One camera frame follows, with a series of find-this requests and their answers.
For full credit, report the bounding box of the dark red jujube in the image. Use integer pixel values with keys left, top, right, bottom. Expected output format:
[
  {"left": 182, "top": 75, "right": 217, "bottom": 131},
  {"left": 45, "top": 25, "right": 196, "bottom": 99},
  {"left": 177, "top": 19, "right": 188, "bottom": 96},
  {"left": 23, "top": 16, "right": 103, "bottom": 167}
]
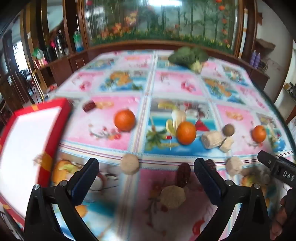
[
  {"left": 83, "top": 101, "right": 96, "bottom": 113},
  {"left": 205, "top": 159, "right": 216, "bottom": 172},
  {"left": 176, "top": 163, "right": 191, "bottom": 188}
]

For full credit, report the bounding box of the orange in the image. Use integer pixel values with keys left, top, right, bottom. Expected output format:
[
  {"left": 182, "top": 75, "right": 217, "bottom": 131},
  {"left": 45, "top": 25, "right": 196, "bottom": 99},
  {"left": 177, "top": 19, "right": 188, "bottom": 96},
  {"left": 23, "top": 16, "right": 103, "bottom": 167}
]
[
  {"left": 114, "top": 109, "right": 136, "bottom": 132},
  {"left": 176, "top": 121, "right": 196, "bottom": 145},
  {"left": 251, "top": 125, "right": 267, "bottom": 143}
]

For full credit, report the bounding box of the small cream pastry piece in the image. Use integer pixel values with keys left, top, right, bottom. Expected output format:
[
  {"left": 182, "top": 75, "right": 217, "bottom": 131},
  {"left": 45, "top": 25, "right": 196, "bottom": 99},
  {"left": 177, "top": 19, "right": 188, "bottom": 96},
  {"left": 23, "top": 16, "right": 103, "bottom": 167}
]
[{"left": 219, "top": 137, "right": 234, "bottom": 153}]

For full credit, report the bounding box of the hexagonal beige cake large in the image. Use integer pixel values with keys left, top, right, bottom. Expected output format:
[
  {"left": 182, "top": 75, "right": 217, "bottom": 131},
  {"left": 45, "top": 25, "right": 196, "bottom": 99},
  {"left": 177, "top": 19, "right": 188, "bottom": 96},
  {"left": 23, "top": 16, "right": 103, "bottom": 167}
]
[{"left": 160, "top": 185, "right": 186, "bottom": 209}]

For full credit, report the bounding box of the brown kiwi fruit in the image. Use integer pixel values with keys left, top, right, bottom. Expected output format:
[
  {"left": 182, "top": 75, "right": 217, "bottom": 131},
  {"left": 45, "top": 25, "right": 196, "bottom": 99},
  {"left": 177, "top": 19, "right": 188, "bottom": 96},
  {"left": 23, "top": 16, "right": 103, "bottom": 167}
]
[{"left": 222, "top": 123, "right": 235, "bottom": 137}]

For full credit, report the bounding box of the round beige cake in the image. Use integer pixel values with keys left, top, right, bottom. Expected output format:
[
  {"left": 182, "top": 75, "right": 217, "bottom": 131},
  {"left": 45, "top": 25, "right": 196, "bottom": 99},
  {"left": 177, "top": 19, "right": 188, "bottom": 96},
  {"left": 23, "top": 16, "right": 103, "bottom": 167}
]
[{"left": 120, "top": 154, "right": 139, "bottom": 175}]

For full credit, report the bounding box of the person's right hand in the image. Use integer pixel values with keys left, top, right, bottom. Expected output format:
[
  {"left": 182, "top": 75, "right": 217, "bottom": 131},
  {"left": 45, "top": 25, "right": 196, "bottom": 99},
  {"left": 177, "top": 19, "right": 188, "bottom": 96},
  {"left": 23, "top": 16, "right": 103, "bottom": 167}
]
[{"left": 270, "top": 188, "right": 295, "bottom": 240}]

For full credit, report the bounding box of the red white cardboard tray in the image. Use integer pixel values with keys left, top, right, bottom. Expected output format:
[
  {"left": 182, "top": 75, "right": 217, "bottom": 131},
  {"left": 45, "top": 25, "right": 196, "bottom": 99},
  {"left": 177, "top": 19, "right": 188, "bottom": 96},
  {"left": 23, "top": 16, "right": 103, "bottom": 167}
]
[{"left": 1, "top": 98, "right": 72, "bottom": 225}]

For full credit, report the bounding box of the colourful fruit print tablecloth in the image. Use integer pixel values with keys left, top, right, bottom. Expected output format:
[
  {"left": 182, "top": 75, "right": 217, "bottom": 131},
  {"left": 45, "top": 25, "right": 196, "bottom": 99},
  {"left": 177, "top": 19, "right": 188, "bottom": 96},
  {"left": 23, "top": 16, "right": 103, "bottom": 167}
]
[{"left": 50, "top": 50, "right": 295, "bottom": 240}]

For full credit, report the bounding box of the purple bottles pair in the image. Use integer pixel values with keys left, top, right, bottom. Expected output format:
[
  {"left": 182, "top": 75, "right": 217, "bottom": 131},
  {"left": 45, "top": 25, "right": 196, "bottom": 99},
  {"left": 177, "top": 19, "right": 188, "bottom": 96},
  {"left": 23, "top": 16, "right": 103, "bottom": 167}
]
[{"left": 249, "top": 50, "right": 261, "bottom": 69}]

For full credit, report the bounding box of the green broccoli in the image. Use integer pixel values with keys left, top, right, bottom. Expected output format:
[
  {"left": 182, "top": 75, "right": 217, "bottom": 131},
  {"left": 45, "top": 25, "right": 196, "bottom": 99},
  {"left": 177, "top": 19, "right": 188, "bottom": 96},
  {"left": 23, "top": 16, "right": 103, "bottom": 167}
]
[{"left": 168, "top": 46, "right": 209, "bottom": 74}]

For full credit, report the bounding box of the wooden low cabinet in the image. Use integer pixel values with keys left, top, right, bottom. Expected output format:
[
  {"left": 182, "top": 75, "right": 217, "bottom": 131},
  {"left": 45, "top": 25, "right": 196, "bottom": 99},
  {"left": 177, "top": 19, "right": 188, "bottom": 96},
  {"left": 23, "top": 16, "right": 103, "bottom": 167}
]
[{"left": 34, "top": 40, "right": 269, "bottom": 90}]

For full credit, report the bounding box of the glass flower display panel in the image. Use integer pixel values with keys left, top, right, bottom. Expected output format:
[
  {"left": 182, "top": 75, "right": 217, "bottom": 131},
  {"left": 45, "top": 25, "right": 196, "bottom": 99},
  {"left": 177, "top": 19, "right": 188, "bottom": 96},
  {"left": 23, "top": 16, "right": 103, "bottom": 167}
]
[{"left": 83, "top": 0, "right": 239, "bottom": 53}]

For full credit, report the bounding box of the green label water bottle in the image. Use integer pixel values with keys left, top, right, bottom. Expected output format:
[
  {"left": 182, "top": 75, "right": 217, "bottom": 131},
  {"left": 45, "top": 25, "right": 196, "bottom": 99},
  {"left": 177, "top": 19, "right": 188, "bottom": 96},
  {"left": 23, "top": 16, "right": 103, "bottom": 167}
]
[{"left": 73, "top": 28, "right": 84, "bottom": 52}]

